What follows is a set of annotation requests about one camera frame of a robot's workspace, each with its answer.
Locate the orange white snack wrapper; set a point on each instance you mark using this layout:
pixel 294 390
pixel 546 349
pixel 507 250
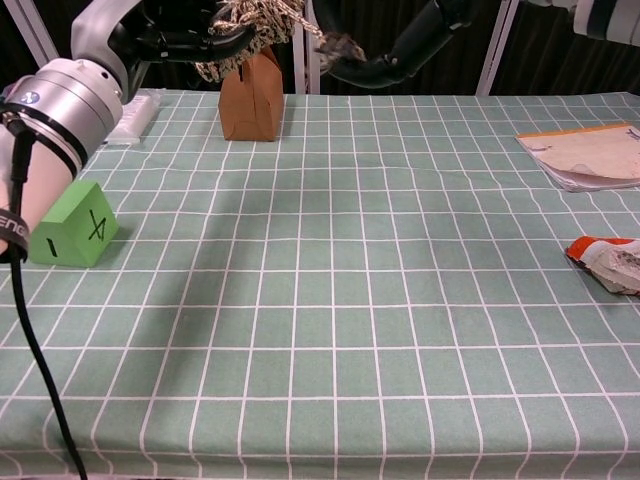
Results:
pixel 610 262

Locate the green numbered foam cube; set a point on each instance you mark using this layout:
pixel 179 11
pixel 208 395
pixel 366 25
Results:
pixel 75 225

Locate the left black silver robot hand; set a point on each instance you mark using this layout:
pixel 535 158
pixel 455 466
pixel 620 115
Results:
pixel 100 25

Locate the clear plastic wipes packet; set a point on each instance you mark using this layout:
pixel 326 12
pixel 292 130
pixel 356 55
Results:
pixel 132 117

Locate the yellow spined paper notebook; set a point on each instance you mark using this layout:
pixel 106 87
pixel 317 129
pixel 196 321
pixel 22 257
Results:
pixel 585 155

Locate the black curtain panel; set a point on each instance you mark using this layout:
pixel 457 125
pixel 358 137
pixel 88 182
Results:
pixel 12 55
pixel 580 65
pixel 440 75
pixel 170 77

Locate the white partition post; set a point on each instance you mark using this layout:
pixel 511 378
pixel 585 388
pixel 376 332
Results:
pixel 305 75
pixel 37 35
pixel 495 55

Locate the green checked tablecloth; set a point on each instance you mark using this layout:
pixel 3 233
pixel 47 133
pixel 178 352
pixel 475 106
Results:
pixel 320 350

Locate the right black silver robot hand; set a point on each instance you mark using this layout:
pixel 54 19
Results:
pixel 400 60

